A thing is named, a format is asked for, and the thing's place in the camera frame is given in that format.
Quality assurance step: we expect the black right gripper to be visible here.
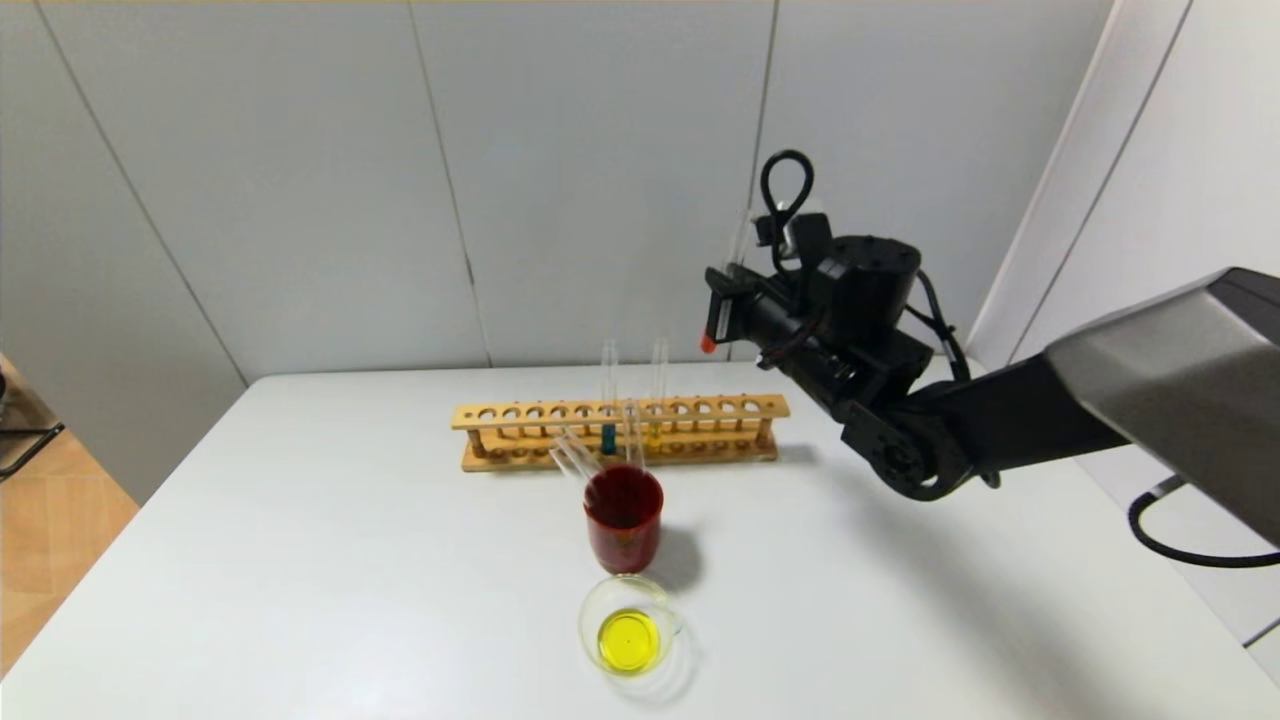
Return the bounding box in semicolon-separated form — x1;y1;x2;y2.
704;262;814;355

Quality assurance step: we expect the glass test tube blue pigment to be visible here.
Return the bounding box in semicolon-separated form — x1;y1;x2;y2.
600;340;618;456

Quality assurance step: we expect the empty glass test tube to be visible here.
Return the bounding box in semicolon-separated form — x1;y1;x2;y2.
558;430;603;485
548;440;599;489

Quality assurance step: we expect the wooden test tube rack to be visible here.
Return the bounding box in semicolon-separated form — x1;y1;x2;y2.
452;395;790;473

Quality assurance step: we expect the red plastic cup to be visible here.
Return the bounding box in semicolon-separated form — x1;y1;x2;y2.
583;463;664;575

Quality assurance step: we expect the clear glass dish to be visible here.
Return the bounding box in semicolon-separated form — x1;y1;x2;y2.
578;573;695;703

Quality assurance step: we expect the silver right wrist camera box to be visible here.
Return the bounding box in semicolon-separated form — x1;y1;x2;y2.
772;210;833;269

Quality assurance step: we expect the black camera cable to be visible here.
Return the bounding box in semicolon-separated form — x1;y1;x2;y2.
758;150;816;251

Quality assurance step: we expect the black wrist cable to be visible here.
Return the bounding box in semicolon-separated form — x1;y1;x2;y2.
903;268;973;386

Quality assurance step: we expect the black arm base cable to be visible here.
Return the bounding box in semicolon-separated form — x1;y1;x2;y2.
1128;475;1280;569

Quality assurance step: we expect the black metal chair frame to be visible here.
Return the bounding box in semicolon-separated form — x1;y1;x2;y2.
0;355;67;477

